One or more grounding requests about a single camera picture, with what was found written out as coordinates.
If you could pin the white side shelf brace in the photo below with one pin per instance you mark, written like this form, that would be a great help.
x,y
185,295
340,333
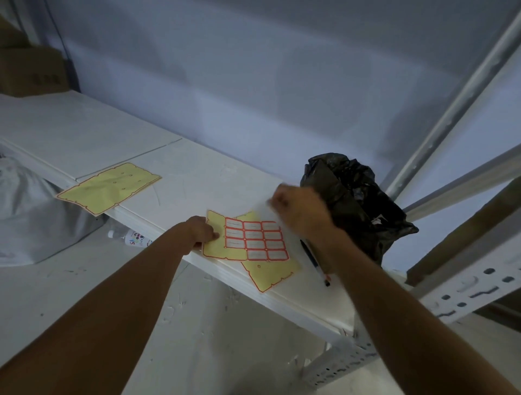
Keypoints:
x,y
468,183

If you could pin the brown cardboard carton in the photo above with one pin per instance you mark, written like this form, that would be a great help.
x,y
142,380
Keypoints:
x,y
32,69

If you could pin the person's left forearm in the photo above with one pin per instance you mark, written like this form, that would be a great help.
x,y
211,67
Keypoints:
x,y
97,317

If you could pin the dark brown glazed door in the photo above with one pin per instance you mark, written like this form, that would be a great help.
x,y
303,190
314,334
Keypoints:
x,y
460,240

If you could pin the black marker pen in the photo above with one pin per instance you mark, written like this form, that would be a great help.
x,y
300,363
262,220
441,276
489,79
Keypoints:
x,y
315,264

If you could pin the grey plastic sack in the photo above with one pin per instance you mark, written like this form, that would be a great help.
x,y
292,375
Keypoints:
x,y
36,219

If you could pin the person's right forearm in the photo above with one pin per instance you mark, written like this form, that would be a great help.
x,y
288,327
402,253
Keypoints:
x,y
407,325

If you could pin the person's left hand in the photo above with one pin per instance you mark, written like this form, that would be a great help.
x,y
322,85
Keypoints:
x,y
201,232

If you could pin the person's right hand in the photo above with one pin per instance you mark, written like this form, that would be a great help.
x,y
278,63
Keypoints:
x,y
303,211

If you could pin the white perforated shelf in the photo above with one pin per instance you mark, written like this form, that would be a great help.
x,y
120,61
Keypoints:
x,y
476,285

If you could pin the clear plastic bottle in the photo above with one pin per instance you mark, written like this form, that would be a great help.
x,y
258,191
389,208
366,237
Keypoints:
x,y
132,238

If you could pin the plain yellow backing paper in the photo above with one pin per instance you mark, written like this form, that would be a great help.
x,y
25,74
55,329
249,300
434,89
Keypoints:
x,y
272,274
108,187

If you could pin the black plastic bag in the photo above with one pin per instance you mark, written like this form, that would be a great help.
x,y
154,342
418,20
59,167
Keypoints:
x,y
358,203

